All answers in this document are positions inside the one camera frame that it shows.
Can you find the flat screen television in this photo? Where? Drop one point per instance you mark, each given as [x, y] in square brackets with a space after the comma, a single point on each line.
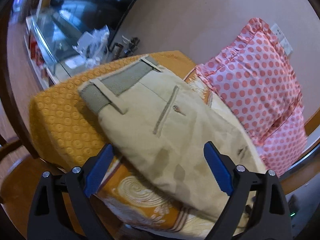
[88, 15]

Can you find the white wall socket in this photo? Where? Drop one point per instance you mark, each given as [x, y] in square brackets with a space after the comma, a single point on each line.
[282, 39]

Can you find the glass display cabinet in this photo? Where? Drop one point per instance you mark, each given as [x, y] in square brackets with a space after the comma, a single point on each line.
[58, 50]

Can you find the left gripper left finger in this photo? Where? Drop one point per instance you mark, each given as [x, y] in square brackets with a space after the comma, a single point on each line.
[48, 216]

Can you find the yellow patterned bed cover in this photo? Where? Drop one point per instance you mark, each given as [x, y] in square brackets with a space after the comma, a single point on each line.
[65, 132]

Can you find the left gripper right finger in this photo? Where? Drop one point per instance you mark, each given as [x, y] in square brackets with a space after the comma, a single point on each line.
[270, 216]

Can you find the pink polka dot pillow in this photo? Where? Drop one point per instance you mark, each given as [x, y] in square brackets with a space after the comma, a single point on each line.
[254, 78]

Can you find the beige khaki pants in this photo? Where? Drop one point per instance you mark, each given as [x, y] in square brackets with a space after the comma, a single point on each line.
[160, 125]

